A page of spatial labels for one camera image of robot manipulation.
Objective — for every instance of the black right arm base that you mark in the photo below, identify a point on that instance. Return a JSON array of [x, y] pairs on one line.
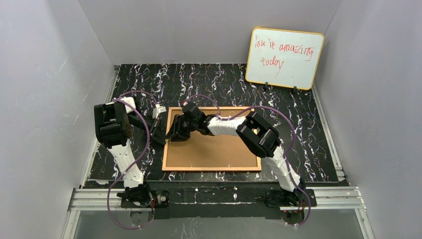
[[282, 198]]

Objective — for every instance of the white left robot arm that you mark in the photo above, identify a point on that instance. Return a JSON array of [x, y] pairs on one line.
[[113, 122]]

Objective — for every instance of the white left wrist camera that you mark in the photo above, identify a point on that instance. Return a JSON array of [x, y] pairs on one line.
[[158, 110]]

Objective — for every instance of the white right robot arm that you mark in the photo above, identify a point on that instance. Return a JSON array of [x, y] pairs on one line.
[[259, 136]]

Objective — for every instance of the orange wooden picture frame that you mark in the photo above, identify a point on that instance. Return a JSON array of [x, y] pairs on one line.
[[211, 168]]

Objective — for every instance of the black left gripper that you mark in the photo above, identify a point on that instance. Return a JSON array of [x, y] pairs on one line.
[[157, 129]]

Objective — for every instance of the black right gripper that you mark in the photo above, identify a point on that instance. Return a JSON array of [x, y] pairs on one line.
[[181, 126]]

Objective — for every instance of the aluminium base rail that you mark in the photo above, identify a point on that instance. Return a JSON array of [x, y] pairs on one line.
[[220, 200]]

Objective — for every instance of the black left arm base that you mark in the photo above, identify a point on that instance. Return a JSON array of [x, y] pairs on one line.
[[155, 199]]

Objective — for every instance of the yellow-framed whiteboard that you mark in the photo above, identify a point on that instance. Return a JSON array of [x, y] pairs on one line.
[[283, 58]]

